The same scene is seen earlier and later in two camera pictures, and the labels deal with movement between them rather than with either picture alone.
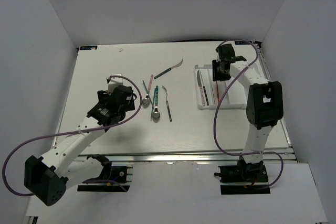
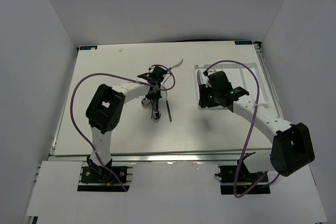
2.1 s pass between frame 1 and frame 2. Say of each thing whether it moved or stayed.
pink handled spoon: stayed
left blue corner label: stayed
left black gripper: moved
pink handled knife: stayed
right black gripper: moved
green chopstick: stayed
